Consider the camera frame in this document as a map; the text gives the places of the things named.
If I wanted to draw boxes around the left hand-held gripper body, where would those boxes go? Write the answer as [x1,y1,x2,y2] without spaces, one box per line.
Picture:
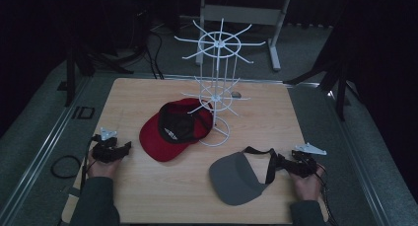
[92,126,120,164]

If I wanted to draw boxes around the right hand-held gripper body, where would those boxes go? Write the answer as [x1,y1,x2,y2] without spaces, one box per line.
[290,142,328,179]

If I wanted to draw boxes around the red and black cap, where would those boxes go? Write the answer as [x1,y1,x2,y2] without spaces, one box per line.
[138,98,215,163]

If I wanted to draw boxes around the grey sun visor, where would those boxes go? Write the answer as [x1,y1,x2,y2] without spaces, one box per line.
[208,146,280,206]

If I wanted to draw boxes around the white wire display rack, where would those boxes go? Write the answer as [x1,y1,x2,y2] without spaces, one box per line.
[174,18,266,147]

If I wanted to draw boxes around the person's left hand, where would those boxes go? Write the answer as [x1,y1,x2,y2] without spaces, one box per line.
[86,150,123,180]

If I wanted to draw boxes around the person's right hand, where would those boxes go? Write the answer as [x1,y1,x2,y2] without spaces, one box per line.
[289,163,327,202]

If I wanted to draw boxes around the grey tape piece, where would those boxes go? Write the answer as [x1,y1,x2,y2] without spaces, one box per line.
[59,186,85,198]

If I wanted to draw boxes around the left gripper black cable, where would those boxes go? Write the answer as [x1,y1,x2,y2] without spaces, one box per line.
[80,135,101,191]

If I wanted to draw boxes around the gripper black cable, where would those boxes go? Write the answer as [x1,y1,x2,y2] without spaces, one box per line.
[313,163,339,226]
[80,135,101,191]

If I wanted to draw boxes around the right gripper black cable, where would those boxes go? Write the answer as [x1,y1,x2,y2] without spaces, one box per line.
[313,163,339,226]

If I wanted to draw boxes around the black rectangular bracket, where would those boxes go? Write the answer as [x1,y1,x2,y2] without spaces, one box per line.
[71,106,96,120]

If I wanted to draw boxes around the black cable loop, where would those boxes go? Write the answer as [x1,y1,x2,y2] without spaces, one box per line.
[50,155,82,180]

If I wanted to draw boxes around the metal floor rail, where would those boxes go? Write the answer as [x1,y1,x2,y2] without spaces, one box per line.
[328,89,392,226]
[0,76,94,226]

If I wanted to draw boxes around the black floor cables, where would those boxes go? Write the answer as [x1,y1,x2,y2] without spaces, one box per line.
[144,31,166,80]

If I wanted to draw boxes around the grey metal desk frame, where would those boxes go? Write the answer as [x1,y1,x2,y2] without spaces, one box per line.
[195,0,292,72]

